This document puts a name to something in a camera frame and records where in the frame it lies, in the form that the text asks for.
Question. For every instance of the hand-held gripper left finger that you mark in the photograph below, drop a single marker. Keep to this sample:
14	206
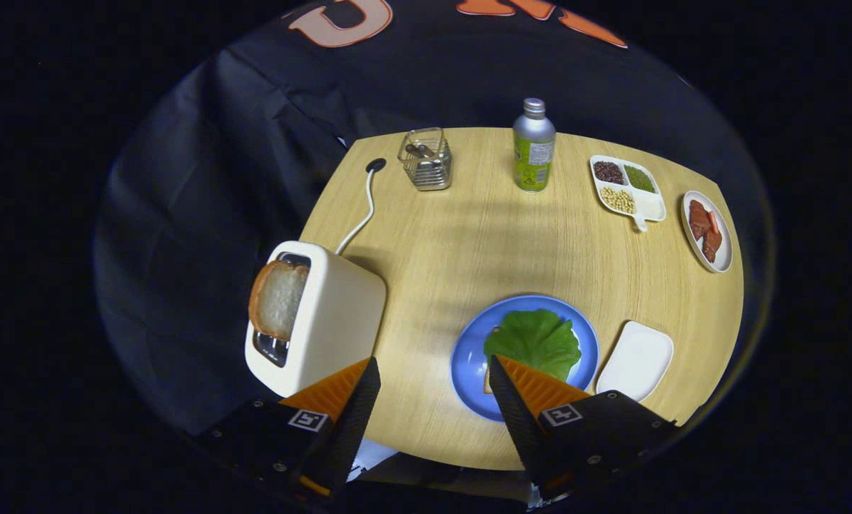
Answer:
351	421

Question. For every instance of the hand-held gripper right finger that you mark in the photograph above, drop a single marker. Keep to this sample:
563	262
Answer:
515	421

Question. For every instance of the green lettuce leaf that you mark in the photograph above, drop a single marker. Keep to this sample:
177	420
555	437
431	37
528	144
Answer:
533	339

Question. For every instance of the white toast bread slice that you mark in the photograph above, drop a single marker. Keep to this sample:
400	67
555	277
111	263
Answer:
280	300

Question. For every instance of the pale paper sheet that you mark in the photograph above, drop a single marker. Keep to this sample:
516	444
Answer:
374	455

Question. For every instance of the bread slice with crust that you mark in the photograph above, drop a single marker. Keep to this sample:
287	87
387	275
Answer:
487	383

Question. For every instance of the blue round plate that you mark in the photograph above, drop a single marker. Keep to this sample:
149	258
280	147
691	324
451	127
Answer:
469	357

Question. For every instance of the cream toaster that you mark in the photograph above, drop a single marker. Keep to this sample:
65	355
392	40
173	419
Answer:
340	314

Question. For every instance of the white rectangular plate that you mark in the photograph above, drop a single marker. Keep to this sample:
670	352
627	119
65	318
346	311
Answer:
636	360

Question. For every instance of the pile of yellow soybeans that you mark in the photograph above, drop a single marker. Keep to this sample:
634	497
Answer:
617	200

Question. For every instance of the white divided dish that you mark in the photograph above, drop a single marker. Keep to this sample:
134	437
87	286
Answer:
651	207

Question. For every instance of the white oval plate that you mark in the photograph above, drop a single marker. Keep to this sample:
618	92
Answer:
724	260

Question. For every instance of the small brown meat slice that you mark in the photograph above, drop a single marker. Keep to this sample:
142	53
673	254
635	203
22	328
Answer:
713	246

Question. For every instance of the pile of dark red beans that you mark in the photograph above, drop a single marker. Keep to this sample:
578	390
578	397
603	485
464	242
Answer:
609	172

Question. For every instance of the large brown meat slice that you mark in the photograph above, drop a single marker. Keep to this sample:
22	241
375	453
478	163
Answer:
698	220

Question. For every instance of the pile of green beans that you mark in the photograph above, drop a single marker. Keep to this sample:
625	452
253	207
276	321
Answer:
640	178

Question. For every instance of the brown wooden utensil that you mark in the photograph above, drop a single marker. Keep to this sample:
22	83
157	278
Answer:
419	150

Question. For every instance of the green metal bottle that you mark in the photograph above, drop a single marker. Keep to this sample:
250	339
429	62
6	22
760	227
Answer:
533	143

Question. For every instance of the pink sausage piece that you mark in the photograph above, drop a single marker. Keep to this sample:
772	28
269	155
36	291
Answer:
714	221

